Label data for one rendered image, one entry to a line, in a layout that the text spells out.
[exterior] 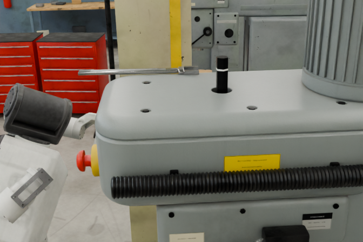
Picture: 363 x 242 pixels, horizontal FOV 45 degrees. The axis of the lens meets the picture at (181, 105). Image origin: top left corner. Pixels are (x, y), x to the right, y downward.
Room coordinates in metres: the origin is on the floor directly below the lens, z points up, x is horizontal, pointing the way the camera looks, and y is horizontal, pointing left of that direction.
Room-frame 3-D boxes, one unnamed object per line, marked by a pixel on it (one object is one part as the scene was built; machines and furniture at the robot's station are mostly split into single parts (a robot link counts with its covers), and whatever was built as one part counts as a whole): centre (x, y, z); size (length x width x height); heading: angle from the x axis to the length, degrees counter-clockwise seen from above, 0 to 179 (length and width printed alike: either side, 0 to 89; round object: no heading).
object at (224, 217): (0.75, -0.12, 1.68); 0.34 x 0.24 x 0.10; 93
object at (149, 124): (0.75, -0.09, 1.81); 0.47 x 0.26 x 0.16; 93
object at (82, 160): (0.73, 0.18, 1.76); 0.04 x 0.03 x 0.04; 3
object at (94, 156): (0.73, 0.16, 1.76); 0.06 x 0.02 x 0.06; 3
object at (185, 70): (0.86, 0.09, 1.89); 0.24 x 0.04 x 0.01; 91
